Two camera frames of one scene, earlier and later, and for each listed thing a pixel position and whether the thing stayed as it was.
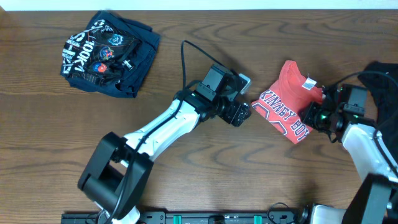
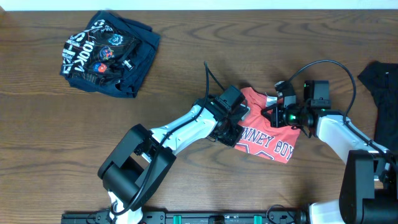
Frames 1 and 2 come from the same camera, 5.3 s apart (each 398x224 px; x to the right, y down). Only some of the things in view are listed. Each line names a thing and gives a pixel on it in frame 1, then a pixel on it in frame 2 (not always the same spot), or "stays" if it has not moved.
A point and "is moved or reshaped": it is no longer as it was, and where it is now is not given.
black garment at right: x=383 y=78 stays
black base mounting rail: x=205 y=218 stays
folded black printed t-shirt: x=112 y=55 stays
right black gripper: x=306 y=117 → x=276 y=121
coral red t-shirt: x=281 y=106 is moved or reshaped
